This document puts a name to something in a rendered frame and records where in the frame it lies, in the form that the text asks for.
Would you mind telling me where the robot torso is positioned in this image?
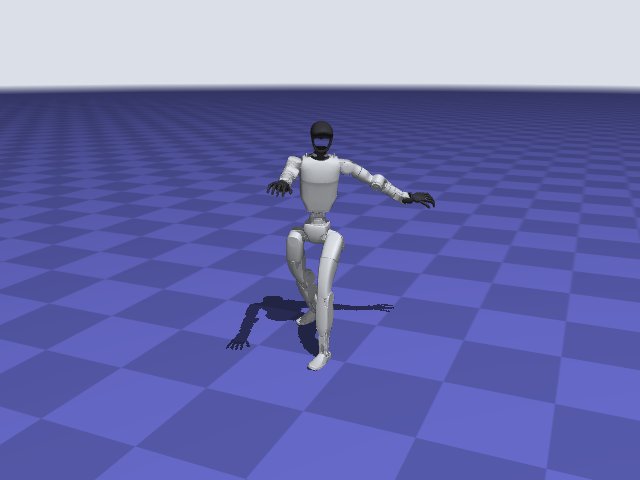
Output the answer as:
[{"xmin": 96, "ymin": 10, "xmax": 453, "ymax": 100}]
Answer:
[{"xmin": 299, "ymin": 153, "xmax": 340, "ymax": 244}]

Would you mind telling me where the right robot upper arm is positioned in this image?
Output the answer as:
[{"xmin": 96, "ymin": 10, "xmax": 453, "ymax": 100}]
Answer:
[{"xmin": 284, "ymin": 156, "xmax": 302, "ymax": 181}]

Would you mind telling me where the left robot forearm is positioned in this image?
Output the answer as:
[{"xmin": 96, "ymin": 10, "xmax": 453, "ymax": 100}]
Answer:
[{"xmin": 379, "ymin": 174, "xmax": 410, "ymax": 204}]

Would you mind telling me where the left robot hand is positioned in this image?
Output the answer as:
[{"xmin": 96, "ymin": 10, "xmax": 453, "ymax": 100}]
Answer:
[{"xmin": 402, "ymin": 192, "xmax": 435, "ymax": 208}]

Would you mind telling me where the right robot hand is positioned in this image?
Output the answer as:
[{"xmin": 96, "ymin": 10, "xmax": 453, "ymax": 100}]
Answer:
[{"xmin": 267, "ymin": 180, "xmax": 292, "ymax": 197}]

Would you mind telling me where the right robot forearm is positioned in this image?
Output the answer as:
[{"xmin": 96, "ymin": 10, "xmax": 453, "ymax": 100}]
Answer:
[{"xmin": 279, "ymin": 165, "xmax": 294, "ymax": 193}]

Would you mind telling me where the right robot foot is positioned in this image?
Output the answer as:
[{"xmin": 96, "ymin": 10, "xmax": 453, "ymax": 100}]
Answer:
[{"xmin": 296, "ymin": 309, "xmax": 316, "ymax": 325}]

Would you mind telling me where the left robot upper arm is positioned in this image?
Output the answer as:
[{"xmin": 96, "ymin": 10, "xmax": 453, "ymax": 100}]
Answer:
[{"xmin": 338, "ymin": 159, "xmax": 385, "ymax": 191}]

